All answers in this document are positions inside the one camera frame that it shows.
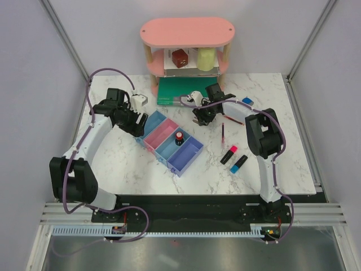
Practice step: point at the brown cube box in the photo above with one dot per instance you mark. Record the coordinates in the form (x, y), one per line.
(179, 58)

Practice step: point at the pink three-tier shelf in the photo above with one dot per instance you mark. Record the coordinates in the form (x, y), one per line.
(168, 33)

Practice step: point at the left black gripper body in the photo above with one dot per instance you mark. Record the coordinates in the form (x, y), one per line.
(128, 119)

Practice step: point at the four-compartment blue pink organizer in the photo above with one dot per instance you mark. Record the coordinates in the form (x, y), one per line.
(159, 139)

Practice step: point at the white cable duct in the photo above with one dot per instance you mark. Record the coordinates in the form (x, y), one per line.
(116, 231)

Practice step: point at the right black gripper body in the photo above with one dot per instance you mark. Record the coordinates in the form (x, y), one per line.
(206, 113)

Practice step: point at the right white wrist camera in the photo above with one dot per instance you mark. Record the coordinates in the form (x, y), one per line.
(195, 97)

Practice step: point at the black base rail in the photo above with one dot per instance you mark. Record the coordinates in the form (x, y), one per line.
(198, 209)

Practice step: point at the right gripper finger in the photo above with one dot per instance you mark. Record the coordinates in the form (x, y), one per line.
(203, 123)
(195, 120)

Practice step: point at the blue grey eraser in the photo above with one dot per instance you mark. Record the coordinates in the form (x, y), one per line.
(247, 101)

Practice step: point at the dark red pink pen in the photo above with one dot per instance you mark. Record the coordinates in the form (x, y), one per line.
(223, 136)

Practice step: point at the pink black highlighter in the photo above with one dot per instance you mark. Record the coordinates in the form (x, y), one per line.
(228, 155)

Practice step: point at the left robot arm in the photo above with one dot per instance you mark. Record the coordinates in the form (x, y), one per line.
(72, 178)

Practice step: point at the green box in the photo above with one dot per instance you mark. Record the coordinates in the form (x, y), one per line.
(171, 88)

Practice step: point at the pale yellow cup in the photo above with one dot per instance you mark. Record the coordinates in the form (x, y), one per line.
(205, 58)

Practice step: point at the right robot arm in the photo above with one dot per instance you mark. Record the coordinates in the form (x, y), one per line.
(264, 137)

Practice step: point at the blue black highlighter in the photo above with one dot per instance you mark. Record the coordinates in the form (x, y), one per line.
(238, 164)

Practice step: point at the red orange-tip pen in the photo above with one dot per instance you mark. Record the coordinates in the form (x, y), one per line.
(235, 121)

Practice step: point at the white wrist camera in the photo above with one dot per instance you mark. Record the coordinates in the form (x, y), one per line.
(137, 102)
(195, 97)

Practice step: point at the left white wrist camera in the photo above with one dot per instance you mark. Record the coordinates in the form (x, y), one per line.
(137, 102)

